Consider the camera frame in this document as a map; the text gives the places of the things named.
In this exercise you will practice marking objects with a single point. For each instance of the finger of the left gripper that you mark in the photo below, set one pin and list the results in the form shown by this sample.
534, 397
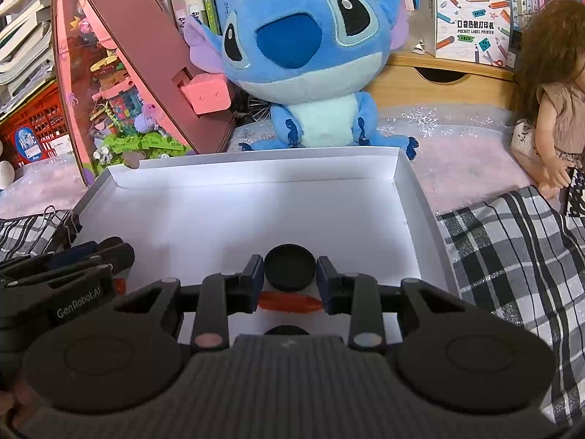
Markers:
25, 267
75, 263

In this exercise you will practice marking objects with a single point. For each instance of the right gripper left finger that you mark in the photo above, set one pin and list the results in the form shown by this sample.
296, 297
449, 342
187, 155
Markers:
222, 295

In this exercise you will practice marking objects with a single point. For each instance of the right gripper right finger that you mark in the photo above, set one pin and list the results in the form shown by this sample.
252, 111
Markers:
356, 295

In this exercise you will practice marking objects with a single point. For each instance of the red plastic piece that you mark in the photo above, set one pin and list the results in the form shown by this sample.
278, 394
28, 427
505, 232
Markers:
288, 302

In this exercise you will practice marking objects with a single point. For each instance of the black round lid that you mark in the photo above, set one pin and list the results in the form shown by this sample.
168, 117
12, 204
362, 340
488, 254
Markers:
289, 268
286, 330

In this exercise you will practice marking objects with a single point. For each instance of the black binder clip on box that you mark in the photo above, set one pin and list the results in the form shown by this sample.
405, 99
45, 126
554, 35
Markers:
65, 225

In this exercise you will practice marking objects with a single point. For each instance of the white cardboard box tray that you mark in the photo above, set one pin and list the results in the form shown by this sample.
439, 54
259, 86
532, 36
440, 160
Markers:
189, 218

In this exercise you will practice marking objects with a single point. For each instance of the Doraemon plush toy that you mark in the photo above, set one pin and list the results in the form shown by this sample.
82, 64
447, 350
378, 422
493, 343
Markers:
7, 174

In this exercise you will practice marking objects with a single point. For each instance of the red plastic basket left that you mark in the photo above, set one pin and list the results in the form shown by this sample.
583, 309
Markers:
37, 130

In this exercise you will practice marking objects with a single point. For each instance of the black white plaid cloth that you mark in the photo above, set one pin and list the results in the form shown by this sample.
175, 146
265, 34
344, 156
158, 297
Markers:
513, 255

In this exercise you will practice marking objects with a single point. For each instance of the pink triangular miniature house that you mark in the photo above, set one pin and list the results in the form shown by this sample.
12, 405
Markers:
128, 88

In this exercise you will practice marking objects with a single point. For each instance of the stack of books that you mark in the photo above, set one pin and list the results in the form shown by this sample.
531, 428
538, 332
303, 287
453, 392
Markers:
26, 58

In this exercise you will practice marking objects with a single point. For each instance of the wooden drawer box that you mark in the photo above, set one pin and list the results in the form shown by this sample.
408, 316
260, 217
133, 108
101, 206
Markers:
411, 79

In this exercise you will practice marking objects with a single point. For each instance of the blue Stitch plush toy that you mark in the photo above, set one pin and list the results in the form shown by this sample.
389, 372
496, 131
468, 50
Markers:
311, 60

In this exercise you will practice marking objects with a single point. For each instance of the white label printer box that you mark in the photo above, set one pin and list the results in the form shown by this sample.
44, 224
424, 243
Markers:
475, 31

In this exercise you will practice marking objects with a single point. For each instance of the brown haired baby doll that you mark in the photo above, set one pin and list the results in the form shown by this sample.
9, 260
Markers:
548, 139

